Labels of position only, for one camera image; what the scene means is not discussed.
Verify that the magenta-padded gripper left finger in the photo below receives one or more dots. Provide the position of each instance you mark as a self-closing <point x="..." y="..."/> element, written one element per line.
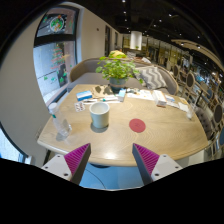
<point x="77" y="156"/>

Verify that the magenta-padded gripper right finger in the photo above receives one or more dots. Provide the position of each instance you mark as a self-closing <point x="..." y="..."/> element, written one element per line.
<point x="146" y="157"/>

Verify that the clear plastic water bottle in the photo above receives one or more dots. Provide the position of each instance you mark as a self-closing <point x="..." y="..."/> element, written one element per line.
<point x="60" y="122"/>

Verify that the flat round red coaster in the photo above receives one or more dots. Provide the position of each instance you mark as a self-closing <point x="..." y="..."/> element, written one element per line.
<point x="137" y="125"/>

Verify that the pale green cup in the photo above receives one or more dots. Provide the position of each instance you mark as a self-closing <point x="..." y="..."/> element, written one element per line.
<point x="99" y="115"/>

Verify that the pill blister pack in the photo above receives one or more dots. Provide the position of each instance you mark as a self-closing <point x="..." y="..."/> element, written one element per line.
<point x="79" y="106"/>

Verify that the white orange box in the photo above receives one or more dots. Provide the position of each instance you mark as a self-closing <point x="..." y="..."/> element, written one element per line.
<point x="159" y="98"/>

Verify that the small blue white box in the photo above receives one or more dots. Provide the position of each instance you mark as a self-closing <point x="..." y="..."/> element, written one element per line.
<point x="84" y="95"/>

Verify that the plain white paper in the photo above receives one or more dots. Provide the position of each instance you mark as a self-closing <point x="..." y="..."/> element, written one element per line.
<point x="183" y="106"/>

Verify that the white printed leaflet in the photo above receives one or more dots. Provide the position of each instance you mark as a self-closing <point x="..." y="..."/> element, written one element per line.
<point x="141" y="94"/>

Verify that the clear plastic cup with straw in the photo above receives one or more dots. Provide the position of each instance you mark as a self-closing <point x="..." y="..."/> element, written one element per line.
<point x="190" y="111"/>

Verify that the blue white card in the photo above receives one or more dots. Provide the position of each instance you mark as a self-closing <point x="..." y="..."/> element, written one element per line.
<point x="170" y="98"/>

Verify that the white green marker pen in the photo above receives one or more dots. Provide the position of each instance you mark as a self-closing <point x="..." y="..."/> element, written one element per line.
<point x="110" y="99"/>

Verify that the teal white small carton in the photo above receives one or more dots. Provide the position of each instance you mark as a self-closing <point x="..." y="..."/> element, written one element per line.
<point x="122" y="95"/>

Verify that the yellow card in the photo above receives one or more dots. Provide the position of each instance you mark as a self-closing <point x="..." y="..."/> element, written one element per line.
<point x="184" y="100"/>

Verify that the brown paper sheet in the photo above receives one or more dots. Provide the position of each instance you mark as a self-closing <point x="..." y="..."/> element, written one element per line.
<point x="100" y="91"/>

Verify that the grey curved sofa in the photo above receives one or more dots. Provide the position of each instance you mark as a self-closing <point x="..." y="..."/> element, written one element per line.
<point x="87" y="78"/>

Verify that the grey chevron cushion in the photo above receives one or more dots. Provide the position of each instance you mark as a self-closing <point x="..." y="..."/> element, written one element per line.
<point x="151" y="77"/>

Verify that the group of dining chairs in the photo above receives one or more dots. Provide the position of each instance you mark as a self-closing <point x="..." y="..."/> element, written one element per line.
<point x="190" y="80"/>

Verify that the green potted plant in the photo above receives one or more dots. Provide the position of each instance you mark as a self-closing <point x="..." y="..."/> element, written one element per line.
<point x="116" y="70"/>

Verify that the window with colourful stickers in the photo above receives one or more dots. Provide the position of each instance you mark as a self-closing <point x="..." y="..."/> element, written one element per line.
<point x="55" y="63"/>

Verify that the person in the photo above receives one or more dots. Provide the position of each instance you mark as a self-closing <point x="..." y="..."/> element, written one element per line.
<point x="117" y="54"/>

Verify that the group of ceiling lights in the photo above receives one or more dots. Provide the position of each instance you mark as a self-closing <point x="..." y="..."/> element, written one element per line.
<point x="170" y="15"/>

